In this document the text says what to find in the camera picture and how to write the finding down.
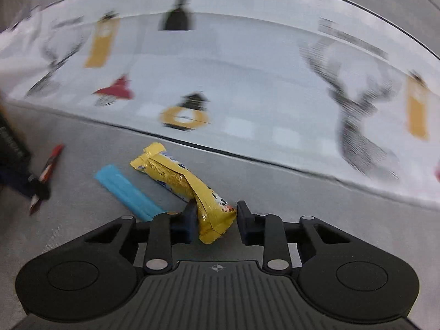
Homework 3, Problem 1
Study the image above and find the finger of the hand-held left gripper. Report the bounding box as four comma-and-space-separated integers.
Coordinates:
0, 167, 53, 203

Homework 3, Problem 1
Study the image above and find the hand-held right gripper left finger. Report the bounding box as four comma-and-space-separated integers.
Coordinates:
82, 199, 199, 276

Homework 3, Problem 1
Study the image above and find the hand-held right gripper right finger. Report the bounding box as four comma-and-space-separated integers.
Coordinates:
236, 199, 360, 273

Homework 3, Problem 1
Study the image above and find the red snack stick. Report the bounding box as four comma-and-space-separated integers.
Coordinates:
29, 143, 66, 216

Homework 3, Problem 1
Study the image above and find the yellow snack packet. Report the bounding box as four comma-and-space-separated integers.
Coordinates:
130, 142, 238, 245

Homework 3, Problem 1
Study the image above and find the blue snack packet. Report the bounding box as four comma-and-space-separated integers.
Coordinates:
93, 164, 167, 222

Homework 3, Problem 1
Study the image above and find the grey printed blanket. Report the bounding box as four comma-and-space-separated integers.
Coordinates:
0, 0, 440, 330

